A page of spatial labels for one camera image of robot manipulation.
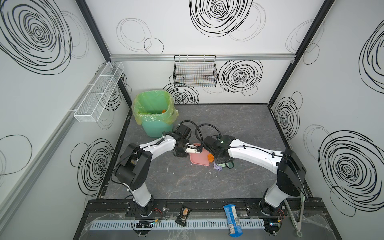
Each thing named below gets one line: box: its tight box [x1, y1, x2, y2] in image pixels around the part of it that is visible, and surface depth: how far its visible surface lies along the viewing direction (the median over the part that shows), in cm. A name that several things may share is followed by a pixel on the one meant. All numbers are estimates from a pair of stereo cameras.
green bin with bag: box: [131, 90, 179, 138], surface depth 93 cm
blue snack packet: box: [223, 204, 243, 237], surface depth 71 cm
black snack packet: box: [175, 205, 191, 228], surface depth 72 cm
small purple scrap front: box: [213, 162, 223, 172], surface depth 88 cm
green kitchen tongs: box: [283, 193, 306, 237], surface depth 72 cm
